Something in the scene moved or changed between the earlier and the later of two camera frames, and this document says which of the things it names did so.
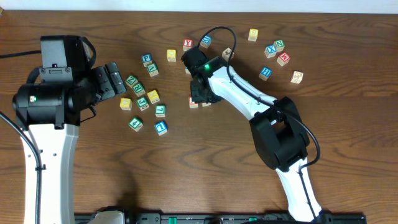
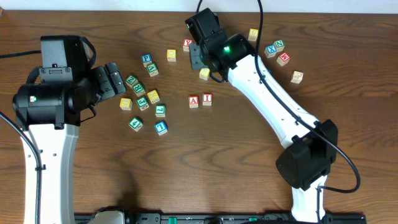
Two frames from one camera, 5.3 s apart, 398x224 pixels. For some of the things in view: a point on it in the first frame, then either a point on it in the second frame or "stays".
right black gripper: x=197 y=98 to x=196 y=63
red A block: x=192 y=104 stays
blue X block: x=270 y=51 stays
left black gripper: x=106 y=89 stays
